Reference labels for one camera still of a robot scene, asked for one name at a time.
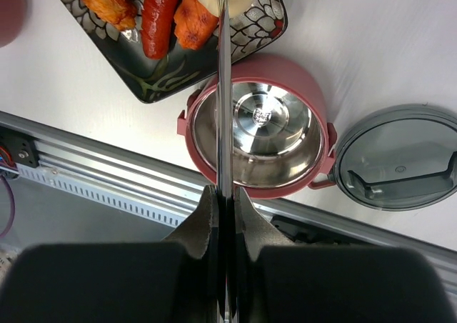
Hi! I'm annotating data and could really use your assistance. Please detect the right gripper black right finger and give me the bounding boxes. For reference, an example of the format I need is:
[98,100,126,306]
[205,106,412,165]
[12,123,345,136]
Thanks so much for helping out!
[234,188,456,322]

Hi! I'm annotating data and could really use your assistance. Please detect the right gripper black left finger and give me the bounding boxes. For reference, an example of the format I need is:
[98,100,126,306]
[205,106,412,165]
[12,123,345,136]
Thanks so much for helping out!
[1,185,219,322]

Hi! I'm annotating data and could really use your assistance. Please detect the metal food tongs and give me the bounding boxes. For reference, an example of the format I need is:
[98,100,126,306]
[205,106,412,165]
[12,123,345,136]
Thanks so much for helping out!
[216,0,236,322]

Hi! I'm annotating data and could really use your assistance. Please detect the orange fried chicken piece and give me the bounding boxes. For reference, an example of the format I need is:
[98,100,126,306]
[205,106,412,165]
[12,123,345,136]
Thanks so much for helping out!
[174,0,219,50]

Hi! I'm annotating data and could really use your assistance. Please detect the red sausage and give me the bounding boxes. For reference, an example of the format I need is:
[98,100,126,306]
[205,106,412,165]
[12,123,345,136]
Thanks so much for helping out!
[140,0,179,59]

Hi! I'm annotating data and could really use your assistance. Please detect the orange roasted meat piece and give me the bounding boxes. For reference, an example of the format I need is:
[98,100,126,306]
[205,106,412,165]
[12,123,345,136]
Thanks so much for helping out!
[82,0,137,31]

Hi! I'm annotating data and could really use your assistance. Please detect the black floral square plate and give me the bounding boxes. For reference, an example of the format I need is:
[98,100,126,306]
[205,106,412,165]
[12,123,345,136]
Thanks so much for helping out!
[60,0,288,104]

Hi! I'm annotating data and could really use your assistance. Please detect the dark pink bowl front left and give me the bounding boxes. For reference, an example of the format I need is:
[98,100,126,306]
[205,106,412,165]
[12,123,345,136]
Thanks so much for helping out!
[0,0,27,47]

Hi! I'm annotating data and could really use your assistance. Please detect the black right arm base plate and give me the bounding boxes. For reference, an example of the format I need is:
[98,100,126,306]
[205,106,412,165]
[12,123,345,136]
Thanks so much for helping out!
[270,215,368,246]

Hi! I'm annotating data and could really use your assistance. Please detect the aluminium front rail frame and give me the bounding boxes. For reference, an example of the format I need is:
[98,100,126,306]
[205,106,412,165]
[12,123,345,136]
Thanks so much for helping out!
[1,112,456,293]

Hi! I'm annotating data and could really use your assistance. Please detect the slotted white cable duct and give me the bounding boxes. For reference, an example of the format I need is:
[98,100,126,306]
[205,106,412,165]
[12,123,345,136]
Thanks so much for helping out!
[17,165,190,228]

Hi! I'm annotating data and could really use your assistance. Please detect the pink bowl with handles right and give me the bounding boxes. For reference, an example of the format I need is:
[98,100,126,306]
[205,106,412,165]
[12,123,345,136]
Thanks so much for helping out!
[177,54,337,199]

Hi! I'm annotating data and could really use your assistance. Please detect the grey transparent lid red handles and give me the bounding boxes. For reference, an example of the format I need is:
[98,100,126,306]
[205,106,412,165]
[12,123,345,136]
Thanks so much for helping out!
[306,104,457,212]

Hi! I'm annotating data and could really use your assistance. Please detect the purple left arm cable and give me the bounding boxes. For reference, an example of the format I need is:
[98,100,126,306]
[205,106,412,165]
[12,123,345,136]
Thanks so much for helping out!
[0,174,16,238]

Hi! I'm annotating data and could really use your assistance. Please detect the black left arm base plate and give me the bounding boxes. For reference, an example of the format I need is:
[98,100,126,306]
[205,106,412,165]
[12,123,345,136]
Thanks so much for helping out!
[0,126,39,174]

